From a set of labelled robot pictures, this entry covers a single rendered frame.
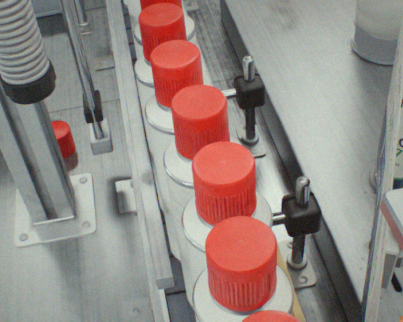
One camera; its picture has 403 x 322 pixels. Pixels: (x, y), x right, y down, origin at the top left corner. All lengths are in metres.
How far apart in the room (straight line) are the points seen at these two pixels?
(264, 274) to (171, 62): 0.16
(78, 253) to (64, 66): 0.33
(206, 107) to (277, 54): 0.41
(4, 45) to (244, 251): 0.19
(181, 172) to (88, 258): 0.26
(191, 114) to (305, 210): 0.19
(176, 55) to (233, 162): 0.10
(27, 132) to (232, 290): 0.32
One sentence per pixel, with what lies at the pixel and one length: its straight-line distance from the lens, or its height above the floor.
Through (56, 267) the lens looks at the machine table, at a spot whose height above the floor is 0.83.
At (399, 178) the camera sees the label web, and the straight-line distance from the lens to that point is 0.45.
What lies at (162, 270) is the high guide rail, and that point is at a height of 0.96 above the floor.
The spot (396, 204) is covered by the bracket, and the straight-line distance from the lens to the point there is 0.21.
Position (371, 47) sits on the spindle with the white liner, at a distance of 0.72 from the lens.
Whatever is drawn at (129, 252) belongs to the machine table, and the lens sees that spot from 0.59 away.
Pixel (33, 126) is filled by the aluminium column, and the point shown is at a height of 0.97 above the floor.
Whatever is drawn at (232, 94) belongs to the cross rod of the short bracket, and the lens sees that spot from 0.62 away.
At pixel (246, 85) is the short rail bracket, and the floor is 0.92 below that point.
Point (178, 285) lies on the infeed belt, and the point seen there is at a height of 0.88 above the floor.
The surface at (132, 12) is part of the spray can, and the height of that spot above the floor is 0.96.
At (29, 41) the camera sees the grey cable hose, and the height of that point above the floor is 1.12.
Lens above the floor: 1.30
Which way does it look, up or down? 45 degrees down
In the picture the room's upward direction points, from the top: 6 degrees counter-clockwise
